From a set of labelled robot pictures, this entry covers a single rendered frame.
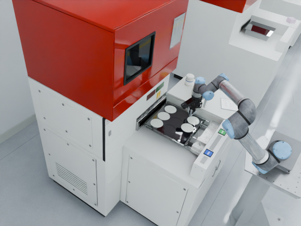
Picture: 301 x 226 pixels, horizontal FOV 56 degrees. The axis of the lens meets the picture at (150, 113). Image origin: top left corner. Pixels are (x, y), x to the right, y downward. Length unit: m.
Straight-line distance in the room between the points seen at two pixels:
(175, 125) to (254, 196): 0.90
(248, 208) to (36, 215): 1.86
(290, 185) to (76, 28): 1.74
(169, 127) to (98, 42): 0.99
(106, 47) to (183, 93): 1.17
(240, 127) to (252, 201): 1.01
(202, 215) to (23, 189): 1.70
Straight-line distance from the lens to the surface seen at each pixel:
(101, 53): 1.51
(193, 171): 1.99
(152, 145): 2.17
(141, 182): 2.32
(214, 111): 2.37
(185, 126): 2.26
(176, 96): 2.43
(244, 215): 2.83
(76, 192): 2.73
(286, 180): 2.31
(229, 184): 3.16
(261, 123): 4.04
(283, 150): 2.09
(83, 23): 1.52
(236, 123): 1.79
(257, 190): 2.54
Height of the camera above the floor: 2.41
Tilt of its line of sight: 41 degrees down
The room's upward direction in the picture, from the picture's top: 8 degrees clockwise
